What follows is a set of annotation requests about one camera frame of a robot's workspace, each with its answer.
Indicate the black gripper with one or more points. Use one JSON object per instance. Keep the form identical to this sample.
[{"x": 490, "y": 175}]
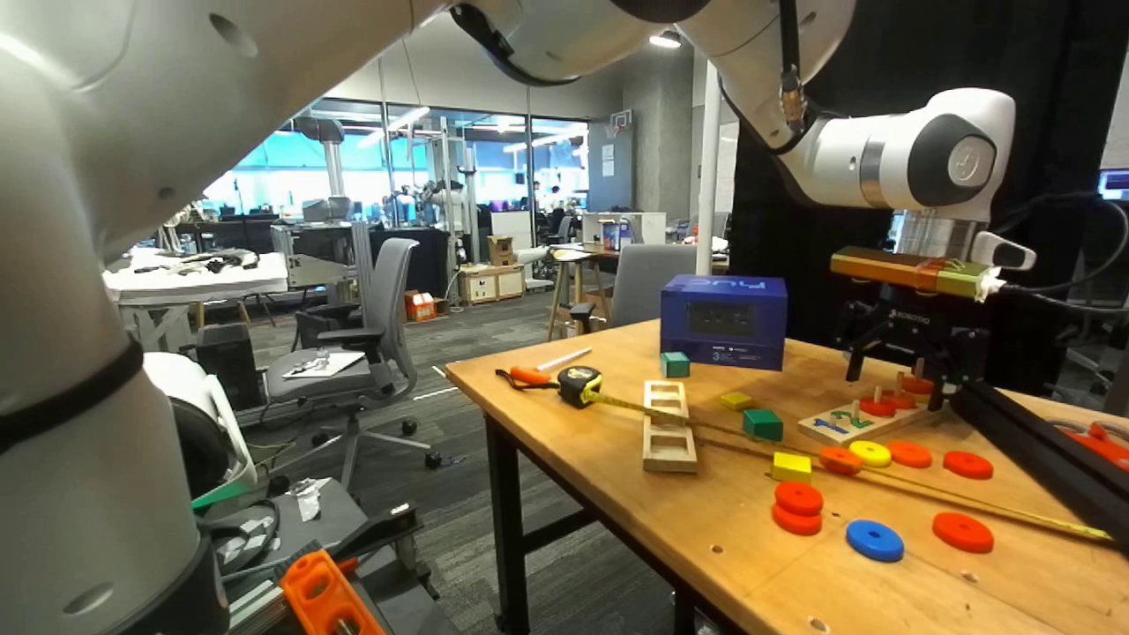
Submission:
[{"x": 937, "y": 335}]

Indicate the stacked orange rings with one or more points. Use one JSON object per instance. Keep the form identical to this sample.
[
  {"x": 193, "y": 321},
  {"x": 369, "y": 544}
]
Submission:
[{"x": 799, "y": 509}]

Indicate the yellow wooden cube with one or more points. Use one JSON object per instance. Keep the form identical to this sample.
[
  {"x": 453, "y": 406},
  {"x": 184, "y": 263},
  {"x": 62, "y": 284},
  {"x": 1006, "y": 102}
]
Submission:
[{"x": 793, "y": 468}]

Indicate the blue cardboard box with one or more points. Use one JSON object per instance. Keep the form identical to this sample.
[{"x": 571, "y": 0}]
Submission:
[{"x": 726, "y": 318}]

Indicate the green wooden cube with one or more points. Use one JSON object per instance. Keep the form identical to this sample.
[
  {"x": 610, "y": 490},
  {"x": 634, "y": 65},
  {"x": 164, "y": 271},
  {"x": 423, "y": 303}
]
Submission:
[{"x": 674, "y": 363}]

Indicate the yellow measuring tape blade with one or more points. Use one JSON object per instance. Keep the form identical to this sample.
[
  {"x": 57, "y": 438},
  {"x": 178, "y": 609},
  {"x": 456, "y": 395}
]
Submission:
[{"x": 875, "y": 476}]

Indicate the black yellow tape measure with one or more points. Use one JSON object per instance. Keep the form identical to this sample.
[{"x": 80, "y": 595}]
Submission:
[{"x": 576, "y": 385}]

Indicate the grey office chair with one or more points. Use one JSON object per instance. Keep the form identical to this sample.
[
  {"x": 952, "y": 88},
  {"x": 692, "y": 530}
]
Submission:
[{"x": 346, "y": 372}]

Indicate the orange black floor tool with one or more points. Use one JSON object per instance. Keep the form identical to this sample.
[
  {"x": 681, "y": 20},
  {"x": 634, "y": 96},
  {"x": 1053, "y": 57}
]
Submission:
[{"x": 326, "y": 599}]

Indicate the wooden ring stacker board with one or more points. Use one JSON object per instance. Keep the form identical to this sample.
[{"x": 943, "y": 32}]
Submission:
[{"x": 864, "y": 416}]

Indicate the black rail bar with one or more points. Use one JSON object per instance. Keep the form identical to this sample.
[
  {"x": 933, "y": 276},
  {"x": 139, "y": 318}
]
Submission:
[{"x": 1067, "y": 471}]

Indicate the orange handled T wrench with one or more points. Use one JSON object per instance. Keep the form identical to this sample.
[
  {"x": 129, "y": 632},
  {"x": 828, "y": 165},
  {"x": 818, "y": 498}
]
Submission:
[{"x": 526, "y": 378}]

